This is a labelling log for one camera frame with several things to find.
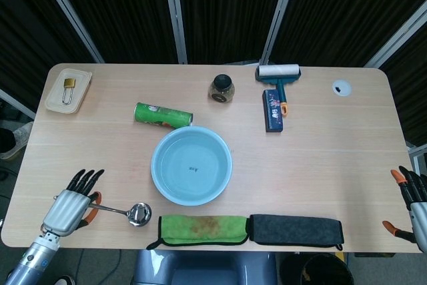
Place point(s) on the green chips can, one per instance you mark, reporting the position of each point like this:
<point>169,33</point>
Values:
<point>160,115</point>

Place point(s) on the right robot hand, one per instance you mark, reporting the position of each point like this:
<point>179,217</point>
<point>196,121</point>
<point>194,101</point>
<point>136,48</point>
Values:
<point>415,205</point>

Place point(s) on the metal ladle orange handle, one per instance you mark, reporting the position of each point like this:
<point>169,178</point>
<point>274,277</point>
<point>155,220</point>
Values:
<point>140,214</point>

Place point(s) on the cream plastic lunch box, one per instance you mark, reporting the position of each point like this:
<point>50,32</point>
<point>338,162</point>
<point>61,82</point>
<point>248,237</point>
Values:
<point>53,98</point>

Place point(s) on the dark grey towel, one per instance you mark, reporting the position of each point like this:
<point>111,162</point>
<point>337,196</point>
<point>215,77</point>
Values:
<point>297,230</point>

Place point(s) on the dark blue rectangular box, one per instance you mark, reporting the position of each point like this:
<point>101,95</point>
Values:
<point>273,111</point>

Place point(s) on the black trash bin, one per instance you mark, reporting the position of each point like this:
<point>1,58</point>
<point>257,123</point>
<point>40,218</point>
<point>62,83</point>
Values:
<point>327,270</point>

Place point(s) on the white shoe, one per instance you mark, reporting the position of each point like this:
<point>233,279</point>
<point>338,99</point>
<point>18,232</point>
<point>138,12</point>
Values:
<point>18,138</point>

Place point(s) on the grey partition frame post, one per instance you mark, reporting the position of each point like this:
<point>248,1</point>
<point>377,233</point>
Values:
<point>175,14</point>
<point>278,14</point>
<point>71,18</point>
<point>397,39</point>

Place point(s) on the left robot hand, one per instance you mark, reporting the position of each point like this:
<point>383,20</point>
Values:
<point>68,211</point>

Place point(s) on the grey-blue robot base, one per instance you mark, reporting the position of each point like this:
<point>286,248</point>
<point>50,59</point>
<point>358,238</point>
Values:
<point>203,268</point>

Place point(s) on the brass padlock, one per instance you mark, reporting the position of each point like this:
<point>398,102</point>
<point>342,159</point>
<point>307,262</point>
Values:
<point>69,83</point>

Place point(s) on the light blue plastic bowl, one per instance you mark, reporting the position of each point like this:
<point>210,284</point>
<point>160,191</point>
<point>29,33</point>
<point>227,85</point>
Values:
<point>191,166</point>

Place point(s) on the green microfibre towel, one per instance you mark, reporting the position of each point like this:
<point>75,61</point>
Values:
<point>200,230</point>

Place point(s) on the teal lint roller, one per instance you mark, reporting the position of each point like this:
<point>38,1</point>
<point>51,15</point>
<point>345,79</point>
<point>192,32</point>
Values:
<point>278,73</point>

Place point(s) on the glass spice jar black lid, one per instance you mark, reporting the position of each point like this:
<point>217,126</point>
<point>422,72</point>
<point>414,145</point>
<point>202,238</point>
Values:
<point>222,88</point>

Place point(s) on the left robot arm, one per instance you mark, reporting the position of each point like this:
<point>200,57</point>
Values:
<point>31,258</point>

